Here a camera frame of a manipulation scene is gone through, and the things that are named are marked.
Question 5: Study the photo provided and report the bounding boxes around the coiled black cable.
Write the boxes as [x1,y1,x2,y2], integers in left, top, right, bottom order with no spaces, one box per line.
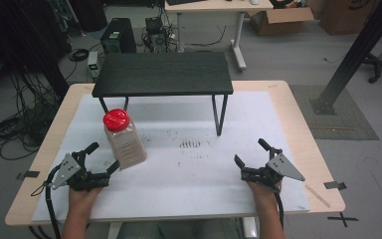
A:
[68,48,91,63]

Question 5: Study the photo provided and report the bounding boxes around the black office chair base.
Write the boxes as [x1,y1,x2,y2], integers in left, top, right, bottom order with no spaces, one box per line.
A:
[362,52,382,85]

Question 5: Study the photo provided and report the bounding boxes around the left hand-held gripper cable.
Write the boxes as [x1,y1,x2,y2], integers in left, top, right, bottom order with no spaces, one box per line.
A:
[30,164,63,239]

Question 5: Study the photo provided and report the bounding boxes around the person's left hand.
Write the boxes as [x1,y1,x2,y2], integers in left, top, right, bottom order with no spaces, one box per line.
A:
[67,185,104,215]

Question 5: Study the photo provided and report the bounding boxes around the white table mat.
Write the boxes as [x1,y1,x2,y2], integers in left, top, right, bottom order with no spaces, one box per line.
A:
[31,91,311,223]

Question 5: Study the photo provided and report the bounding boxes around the loose black floor cable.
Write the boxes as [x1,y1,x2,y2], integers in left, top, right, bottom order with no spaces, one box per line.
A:
[184,25,229,48]

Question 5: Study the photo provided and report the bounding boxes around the grey bench power supply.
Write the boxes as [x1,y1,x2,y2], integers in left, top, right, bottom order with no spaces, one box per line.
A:
[86,51,104,82]

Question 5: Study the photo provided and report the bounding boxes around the small black shelf stand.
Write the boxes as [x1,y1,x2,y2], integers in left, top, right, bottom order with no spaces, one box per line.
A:
[92,51,235,137]

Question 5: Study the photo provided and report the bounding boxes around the hand-held gripper cable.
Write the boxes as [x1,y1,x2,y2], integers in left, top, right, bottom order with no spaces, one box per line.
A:
[273,190,287,231]
[30,164,63,239]

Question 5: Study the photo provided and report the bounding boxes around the large closed cardboard box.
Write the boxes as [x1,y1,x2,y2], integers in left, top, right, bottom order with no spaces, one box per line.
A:
[317,0,381,37]

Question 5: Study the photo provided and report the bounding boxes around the right hand-held gripper cable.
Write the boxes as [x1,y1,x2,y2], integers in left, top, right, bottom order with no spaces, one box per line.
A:
[273,190,287,231]

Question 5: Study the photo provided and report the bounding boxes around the open cardboard box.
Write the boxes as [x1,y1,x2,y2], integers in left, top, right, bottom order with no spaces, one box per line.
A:
[249,6,315,37]

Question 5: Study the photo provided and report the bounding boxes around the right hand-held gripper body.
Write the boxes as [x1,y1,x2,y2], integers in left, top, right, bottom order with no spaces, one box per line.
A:
[240,150,306,194]

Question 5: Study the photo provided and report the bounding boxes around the red-lidded seasoning jar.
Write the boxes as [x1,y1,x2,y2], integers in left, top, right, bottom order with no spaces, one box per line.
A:
[102,108,148,171]

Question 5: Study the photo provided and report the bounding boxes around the grey floor mat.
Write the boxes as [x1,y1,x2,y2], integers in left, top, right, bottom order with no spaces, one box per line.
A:
[288,84,380,141]

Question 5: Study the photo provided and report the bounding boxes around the person's right hand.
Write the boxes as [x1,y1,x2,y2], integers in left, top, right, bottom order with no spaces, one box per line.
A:
[246,179,284,208]

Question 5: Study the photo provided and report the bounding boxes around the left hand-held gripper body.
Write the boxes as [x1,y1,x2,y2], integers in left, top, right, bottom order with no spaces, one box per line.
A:
[50,150,110,192]

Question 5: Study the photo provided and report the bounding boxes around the white background desk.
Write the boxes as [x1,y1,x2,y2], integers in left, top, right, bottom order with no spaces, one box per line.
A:
[163,0,275,73]

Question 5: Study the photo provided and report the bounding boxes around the black tape cross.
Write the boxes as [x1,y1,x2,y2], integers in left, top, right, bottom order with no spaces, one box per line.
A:
[326,211,360,229]

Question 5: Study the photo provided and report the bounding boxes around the open electronics unit with wires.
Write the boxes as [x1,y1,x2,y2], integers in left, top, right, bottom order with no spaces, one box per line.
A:
[141,16,177,54]

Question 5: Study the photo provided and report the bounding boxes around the black computer tower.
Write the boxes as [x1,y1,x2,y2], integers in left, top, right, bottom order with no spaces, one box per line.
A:
[99,17,138,55]

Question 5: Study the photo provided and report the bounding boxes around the tangle of black floor cables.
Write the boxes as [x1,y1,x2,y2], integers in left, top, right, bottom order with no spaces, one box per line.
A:
[0,71,63,161]

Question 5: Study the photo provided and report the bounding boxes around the black tape strip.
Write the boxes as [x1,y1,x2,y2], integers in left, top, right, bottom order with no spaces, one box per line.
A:
[15,170,41,181]
[323,180,348,191]

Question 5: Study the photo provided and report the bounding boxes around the person's grey-green pants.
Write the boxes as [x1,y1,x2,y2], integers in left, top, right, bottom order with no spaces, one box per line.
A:
[115,218,244,239]

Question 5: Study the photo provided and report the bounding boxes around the black metal frame post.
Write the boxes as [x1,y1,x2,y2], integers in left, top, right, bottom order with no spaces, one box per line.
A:
[309,0,382,117]

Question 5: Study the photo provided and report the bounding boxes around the thin wooden stick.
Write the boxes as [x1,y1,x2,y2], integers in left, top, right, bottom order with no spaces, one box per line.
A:
[304,183,331,209]

